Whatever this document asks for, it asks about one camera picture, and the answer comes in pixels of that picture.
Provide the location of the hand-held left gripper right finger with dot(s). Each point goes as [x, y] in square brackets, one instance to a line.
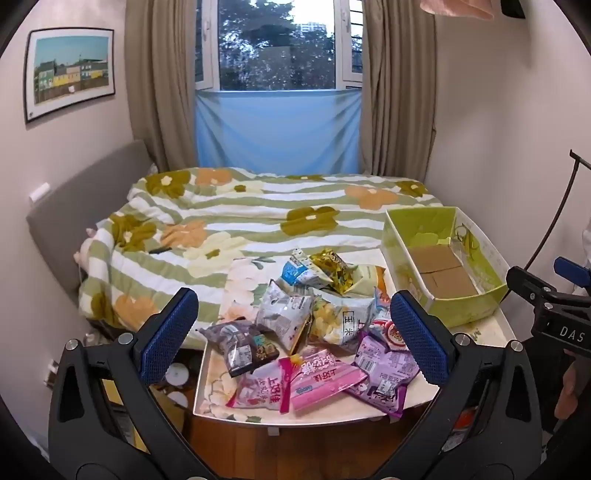
[415, 341]

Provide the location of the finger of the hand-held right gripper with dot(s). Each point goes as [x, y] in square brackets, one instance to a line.
[526, 279]
[570, 268]

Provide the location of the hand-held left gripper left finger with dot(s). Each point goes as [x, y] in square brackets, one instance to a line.
[168, 337]

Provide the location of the green cardboard box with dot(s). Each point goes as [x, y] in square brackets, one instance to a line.
[443, 272]

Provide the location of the yellow corn snack packet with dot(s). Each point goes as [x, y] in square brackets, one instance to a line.
[337, 323]

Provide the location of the pink and white snack packet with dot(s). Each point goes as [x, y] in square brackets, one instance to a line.
[258, 387]

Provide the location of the green patterned snack bag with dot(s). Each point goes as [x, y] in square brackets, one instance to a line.
[281, 314]

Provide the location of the person's right hand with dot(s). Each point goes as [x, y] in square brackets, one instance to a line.
[567, 392]

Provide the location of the red and white snack packet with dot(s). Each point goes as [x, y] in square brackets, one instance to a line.
[392, 332]

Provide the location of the white round lid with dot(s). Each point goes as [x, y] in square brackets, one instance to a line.
[178, 374]
[178, 399]

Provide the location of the dark purple snack packet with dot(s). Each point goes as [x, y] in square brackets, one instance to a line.
[240, 346]

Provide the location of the white floral table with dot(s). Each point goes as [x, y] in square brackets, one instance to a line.
[217, 392]

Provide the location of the pale green snack packet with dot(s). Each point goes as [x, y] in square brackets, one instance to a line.
[367, 279]

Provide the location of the small black object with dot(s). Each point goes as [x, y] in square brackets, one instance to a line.
[159, 250]

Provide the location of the gold snack packet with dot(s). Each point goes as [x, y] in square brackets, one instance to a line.
[334, 270]

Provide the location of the pink plush toy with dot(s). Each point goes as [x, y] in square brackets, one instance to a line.
[85, 247]

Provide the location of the blue and white snack packet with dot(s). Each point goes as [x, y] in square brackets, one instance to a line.
[295, 272]

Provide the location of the green striped floral blanket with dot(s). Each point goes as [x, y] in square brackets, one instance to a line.
[258, 207]

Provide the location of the grey bed headboard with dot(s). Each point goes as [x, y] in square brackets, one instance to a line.
[69, 207]

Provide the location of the blue cloth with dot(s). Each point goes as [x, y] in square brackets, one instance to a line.
[277, 134]

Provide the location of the beige curtain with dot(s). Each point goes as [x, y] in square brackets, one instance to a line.
[161, 83]
[397, 83]

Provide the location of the pink cloth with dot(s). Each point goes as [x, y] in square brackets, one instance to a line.
[457, 7]

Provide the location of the window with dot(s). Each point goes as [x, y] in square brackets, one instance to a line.
[277, 46]

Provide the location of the wall socket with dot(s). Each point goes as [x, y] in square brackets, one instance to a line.
[51, 374]

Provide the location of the white wall switch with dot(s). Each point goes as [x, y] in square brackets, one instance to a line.
[39, 192]

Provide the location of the framed wall poster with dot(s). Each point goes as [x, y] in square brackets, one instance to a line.
[69, 69]

